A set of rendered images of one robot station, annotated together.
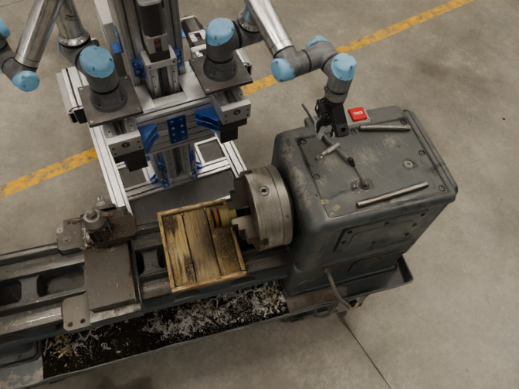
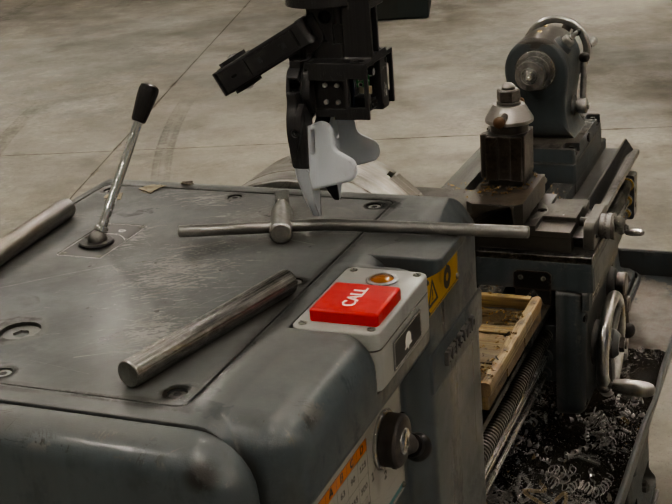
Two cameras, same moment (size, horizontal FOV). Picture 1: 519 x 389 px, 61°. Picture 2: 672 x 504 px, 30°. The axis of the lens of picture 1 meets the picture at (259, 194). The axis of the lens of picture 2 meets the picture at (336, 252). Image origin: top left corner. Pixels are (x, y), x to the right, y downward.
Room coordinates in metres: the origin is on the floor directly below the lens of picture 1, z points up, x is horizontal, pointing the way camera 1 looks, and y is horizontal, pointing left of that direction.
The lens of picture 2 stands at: (1.87, -1.04, 1.67)
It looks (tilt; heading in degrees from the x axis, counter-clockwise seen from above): 21 degrees down; 135
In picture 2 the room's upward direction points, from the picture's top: 4 degrees counter-clockwise
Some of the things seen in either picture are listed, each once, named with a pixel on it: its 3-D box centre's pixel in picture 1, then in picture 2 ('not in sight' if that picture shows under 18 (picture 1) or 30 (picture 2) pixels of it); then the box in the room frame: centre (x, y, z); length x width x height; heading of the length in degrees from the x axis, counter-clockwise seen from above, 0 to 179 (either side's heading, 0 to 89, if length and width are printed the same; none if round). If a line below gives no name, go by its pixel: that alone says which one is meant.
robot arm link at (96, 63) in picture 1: (98, 67); not in sight; (1.23, 0.67, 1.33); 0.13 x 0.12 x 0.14; 51
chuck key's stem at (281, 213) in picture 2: (327, 151); (281, 214); (1.00, -0.23, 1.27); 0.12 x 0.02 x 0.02; 135
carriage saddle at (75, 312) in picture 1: (98, 265); (476, 235); (0.59, 0.60, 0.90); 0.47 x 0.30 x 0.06; 21
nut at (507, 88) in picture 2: (90, 214); (508, 92); (0.68, 0.58, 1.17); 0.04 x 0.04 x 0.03
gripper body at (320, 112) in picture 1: (330, 106); (335, 53); (1.07, -0.21, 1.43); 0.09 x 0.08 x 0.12; 21
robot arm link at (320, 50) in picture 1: (319, 55); not in sight; (1.13, -0.14, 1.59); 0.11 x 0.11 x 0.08; 35
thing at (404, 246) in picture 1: (324, 248); not in sight; (0.99, -0.38, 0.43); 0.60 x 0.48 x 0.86; 111
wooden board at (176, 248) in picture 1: (200, 243); (399, 338); (0.74, 0.22, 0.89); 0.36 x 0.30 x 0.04; 21
